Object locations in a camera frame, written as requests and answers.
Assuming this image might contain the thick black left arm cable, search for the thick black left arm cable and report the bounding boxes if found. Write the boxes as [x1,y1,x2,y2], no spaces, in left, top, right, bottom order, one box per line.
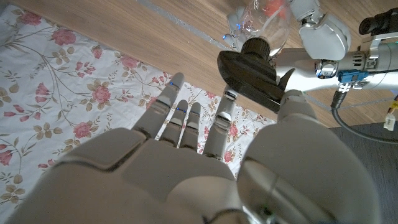
[330,90,398,146]

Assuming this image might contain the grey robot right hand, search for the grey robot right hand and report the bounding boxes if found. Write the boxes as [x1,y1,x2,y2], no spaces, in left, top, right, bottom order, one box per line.
[6,72,383,224]

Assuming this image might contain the red spiky stress ball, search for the red spiky stress ball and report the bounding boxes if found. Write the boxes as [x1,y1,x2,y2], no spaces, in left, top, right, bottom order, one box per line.
[262,0,287,18]

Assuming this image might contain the white cable connector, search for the white cable connector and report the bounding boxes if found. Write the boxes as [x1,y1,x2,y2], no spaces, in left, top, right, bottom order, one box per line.
[383,113,397,131]

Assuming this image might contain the floral backdrop cloth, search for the floral backdrop cloth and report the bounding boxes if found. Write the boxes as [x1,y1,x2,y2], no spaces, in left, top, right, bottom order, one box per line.
[0,2,277,215]

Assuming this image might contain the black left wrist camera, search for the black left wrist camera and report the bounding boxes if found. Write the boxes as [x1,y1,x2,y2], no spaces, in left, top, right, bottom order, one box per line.
[358,7,398,36]

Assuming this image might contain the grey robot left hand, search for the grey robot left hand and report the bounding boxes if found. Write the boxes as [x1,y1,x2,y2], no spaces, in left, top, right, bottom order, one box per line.
[225,0,398,93]

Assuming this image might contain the black pump head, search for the black pump head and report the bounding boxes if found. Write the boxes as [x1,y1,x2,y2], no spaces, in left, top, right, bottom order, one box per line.
[216,37,296,113]

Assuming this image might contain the clear plastic dispenser bottle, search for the clear plastic dispenser bottle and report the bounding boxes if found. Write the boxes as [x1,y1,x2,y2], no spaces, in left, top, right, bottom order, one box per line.
[226,0,293,58]

